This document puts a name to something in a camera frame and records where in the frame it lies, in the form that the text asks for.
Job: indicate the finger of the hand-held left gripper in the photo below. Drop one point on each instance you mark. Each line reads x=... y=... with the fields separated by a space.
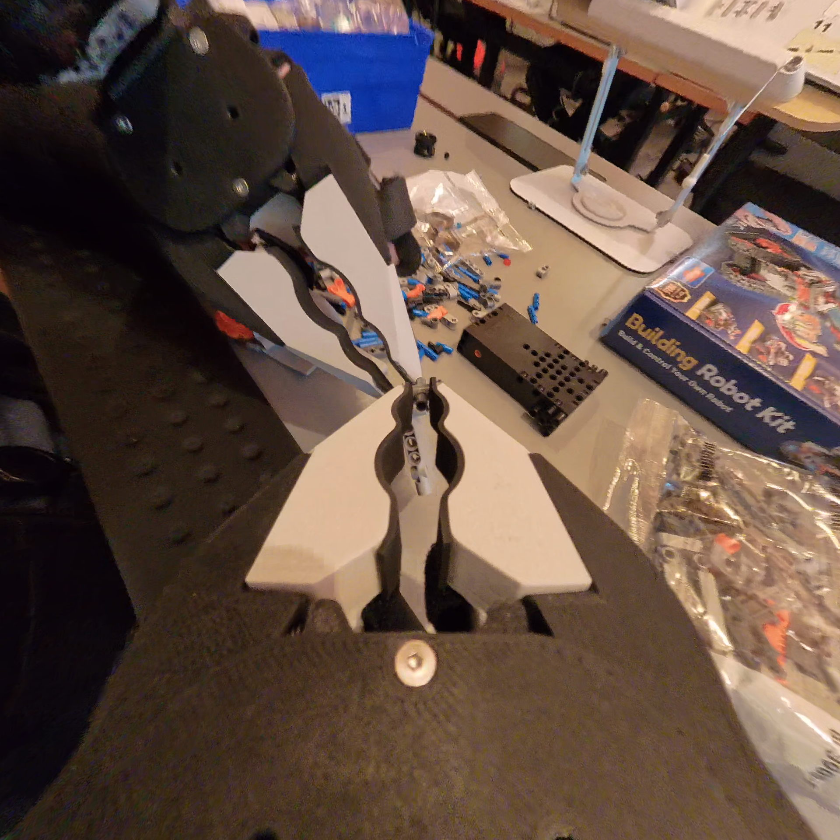
x=269 y=289
x=358 y=243

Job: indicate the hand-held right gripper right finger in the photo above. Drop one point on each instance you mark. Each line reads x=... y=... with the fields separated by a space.
x=505 y=518

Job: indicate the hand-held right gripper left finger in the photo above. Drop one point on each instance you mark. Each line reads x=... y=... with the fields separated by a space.
x=328 y=512

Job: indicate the grey perforated beam piece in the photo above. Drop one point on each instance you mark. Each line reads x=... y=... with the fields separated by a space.
x=420 y=459

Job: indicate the small clear white-label parts bag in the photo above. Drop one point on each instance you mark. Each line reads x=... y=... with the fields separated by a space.
x=459 y=210

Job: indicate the pile of small building parts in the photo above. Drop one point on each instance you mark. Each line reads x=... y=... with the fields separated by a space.
x=459 y=295

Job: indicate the black perforated motor block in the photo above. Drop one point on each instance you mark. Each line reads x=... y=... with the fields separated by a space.
x=531 y=374

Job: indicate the cluster of orange wheels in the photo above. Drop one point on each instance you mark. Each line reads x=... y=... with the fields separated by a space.
x=233 y=325

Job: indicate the small black wheel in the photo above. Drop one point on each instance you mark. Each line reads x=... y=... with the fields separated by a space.
x=426 y=142

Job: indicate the black dimpled pad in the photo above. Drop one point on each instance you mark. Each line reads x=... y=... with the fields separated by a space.
x=164 y=407

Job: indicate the blue plastic bin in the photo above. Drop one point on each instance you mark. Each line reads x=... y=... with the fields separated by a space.
x=354 y=72

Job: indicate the crinkled clear plastic bag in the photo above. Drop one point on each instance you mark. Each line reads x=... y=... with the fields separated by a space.
x=328 y=13

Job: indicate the large clear parts bag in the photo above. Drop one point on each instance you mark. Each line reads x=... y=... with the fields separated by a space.
x=735 y=538

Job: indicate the white book stand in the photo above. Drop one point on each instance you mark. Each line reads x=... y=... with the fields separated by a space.
x=590 y=197

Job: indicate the person's legs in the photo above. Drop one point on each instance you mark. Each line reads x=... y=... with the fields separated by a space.
x=39 y=590

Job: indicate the blue robot kit box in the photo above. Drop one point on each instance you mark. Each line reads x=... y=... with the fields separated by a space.
x=741 y=328

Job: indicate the wooden-edged table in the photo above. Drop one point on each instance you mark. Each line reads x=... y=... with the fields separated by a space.
x=656 y=73

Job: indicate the open instruction booklet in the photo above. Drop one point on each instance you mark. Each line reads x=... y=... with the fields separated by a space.
x=814 y=39

